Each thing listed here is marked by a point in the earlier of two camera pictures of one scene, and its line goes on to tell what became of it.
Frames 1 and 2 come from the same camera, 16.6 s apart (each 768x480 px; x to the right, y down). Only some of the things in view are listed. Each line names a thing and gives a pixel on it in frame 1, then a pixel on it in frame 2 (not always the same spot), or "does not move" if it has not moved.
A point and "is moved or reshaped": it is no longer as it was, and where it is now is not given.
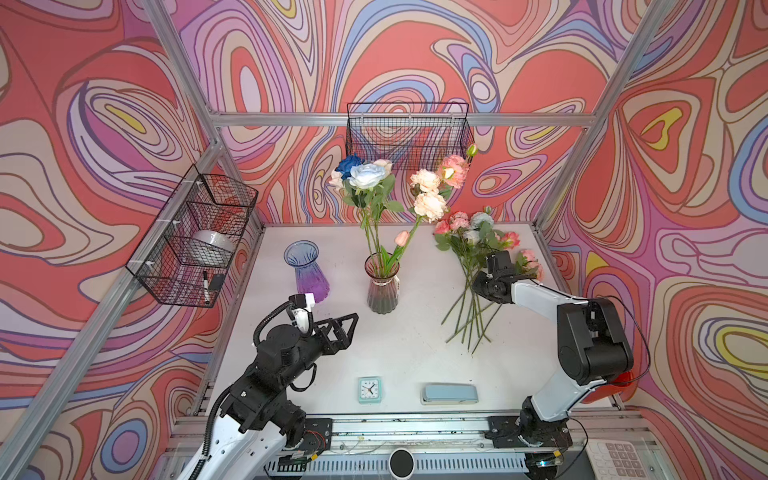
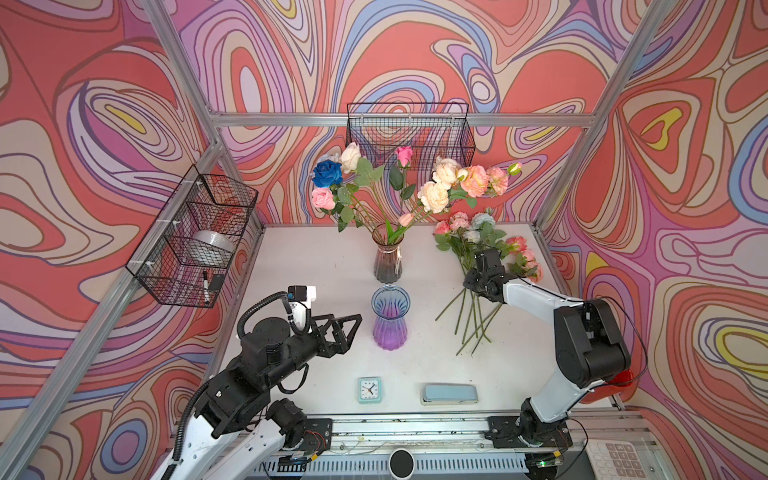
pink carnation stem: [453, 171] → [477, 181]
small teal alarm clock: [369, 389] does not move
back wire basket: [413, 136] does not move
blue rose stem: [345, 166] → [329, 173]
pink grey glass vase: [383, 291] → [388, 264]
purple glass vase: [302, 255] → [390, 305]
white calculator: [615, 460] does not move
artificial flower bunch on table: [474, 237] does not move
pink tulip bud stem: [401, 239] → [403, 221]
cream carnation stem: [428, 201] is moved or reshaped
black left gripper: [339, 342] does not move
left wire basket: [183, 257] does not move
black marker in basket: [206, 288] does not move
